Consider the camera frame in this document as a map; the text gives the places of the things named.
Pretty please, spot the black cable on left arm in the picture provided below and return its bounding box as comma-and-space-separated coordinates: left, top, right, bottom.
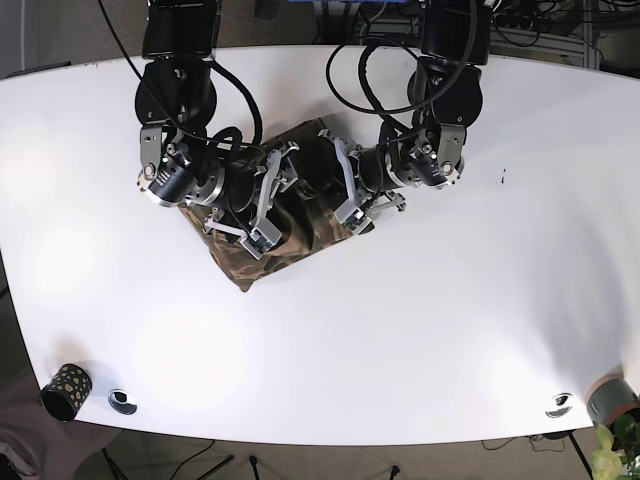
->
326, 36, 451, 131

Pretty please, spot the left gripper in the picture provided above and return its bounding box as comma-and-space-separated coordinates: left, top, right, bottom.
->
318, 129, 406, 235

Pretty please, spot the left metal table grommet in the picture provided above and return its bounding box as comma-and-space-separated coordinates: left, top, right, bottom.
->
108, 389, 138, 416

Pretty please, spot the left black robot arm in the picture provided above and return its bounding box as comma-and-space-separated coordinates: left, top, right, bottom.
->
319, 1, 495, 235

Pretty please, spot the metal table grommet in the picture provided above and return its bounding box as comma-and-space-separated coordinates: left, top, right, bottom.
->
108, 389, 138, 416
545, 392, 574, 419

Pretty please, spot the camouflage T-shirt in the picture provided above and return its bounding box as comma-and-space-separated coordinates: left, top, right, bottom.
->
176, 118, 377, 295

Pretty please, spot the right metal table grommet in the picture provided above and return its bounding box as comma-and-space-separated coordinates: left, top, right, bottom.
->
545, 392, 574, 419

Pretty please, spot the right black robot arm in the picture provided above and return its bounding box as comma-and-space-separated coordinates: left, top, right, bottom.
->
135, 1, 299, 259

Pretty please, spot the black floral cup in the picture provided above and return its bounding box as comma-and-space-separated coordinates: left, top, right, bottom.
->
39, 364, 93, 423

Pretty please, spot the grey plant pot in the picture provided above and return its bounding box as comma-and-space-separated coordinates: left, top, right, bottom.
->
586, 374, 639, 427

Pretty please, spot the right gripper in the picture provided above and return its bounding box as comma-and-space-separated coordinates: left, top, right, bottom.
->
203, 141, 300, 260

